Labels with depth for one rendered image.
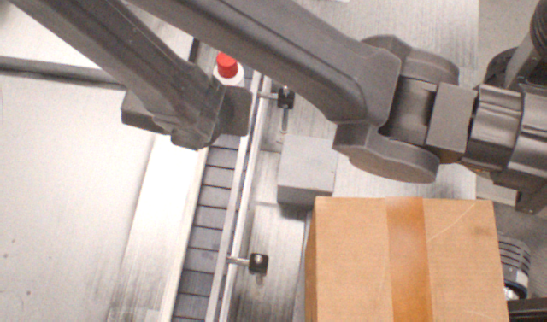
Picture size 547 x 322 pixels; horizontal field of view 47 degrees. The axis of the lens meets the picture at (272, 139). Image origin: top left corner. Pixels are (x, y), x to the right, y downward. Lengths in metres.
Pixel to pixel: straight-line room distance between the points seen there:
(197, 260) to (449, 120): 0.65
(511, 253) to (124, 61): 1.27
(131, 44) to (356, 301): 0.44
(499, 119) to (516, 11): 2.07
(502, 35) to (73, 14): 2.12
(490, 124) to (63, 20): 0.34
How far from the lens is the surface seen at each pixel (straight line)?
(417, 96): 0.54
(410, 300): 0.84
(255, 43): 0.43
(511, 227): 1.89
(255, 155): 1.14
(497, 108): 0.53
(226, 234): 1.00
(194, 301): 1.07
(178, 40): 1.28
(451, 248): 0.87
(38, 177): 1.25
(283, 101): 1.09
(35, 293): 1.18
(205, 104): 0.72
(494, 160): 0.54
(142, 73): 0.60
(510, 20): 2.56
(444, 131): 0.52
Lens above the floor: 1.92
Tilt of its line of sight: 64 degrees down
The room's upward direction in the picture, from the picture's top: 1 degrees clockwise
